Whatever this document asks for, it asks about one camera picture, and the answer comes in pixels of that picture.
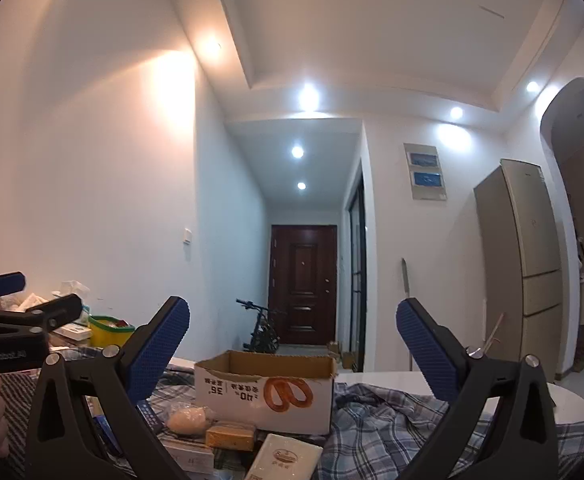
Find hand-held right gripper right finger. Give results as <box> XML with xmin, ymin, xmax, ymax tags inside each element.
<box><xmin>396</xmin><ymin>297</ymin><xmax>559</xmax><ymax>480</ymax></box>

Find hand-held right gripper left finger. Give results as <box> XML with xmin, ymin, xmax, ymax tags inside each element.
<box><xmin>24</xmin><ymin>296</ymin><xmax>191</xmax><ymax>480</ymax></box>

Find white printed cardboard box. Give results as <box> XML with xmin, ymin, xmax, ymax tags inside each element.
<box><xmin>193</xmin><ymin>350</ymin><xmax>339</xmax><ymax>436</ymax></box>

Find crumpled white plastic bag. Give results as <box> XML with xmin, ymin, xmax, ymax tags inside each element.
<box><xmin>0</xmin><ymin>292</ymin><xmax>49</xmax><ymax>314</ymax></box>

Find white tissue box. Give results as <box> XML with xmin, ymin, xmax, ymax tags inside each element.
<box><xmin>52</xmin><ymin>280</ymin><xmax>91</xmax><ymax>311</ymax></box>

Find white flat box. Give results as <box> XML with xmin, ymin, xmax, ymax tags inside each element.
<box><xmin>53</xmin><ymin>324</ymin><xmax>93</xmax><ymax>344</ymax></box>

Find yellow bucket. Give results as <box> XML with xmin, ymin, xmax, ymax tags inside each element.
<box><xmin>88</xmin><ymin>315</ymin><xmax>136</xmax><ymax>348</ymax></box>

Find wooden stick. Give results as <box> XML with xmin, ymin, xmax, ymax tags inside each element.
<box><xmin>481</xmin><ymin>312</ymin><xmax>506</xmax><ymax>357</ymax></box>

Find bagged round bread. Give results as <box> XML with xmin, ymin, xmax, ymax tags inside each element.
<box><xmin>164</xmin><ymin>402</ymin><xmax>218</xmax><ymax>434</ymax></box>

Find small brown cardboard box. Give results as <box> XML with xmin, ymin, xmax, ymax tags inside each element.
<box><xmin>327</xmin><ymin>341</ymin><xmax>356</xmax><ymax>371</ymax></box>

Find blue plaid cloth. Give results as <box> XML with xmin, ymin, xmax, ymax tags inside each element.
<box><xmin>0</xmin><ymin>370</ymin><xmax>584</xmax><ymax>480</ymax></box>

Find black bicycle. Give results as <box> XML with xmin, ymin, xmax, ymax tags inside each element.
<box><xmin>236</xmin><ymin>298</ymin><xmax>289</xmax><ymax>353</ymax></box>

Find white flat carton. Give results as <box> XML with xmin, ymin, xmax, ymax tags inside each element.
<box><xmin>159</xmin><ymin>432</ymin><xmax>216</xmax><ymax>474</ymax></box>

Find yellow-brown small box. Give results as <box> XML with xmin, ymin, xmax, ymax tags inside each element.
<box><xmin>206</xmin><ymin>422</ymin><xmax>257</xmax><ymax>450</ymax></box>

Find black framed sliding door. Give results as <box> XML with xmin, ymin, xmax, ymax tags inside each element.
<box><xmin>348</xmin><ymin>157</ymin><xmax>368</xmax><ymax>372</ymax></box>

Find beige refrigerator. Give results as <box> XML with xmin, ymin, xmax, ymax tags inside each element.
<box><xmin>473</xmin><ymin>158</ymin><xmax>564</xmax><ymax>383</ymax></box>

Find dark red entrance door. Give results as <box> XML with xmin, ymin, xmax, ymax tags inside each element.
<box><xmin>268</xmin><ymin>225</ymin><xmax>338</xmax><ymax>346</ymax></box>

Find grey electrical panel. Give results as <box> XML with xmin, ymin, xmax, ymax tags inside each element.
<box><xmin>404</xmin><ymin>143</ymin><xmax>448</xmax><ymax>202</ymax></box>

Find grey mop handle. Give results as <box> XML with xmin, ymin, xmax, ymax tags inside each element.
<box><xmin>400</xmin><ymin>258</ymin><xmax>413</xmax><ymax>306</ymax></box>

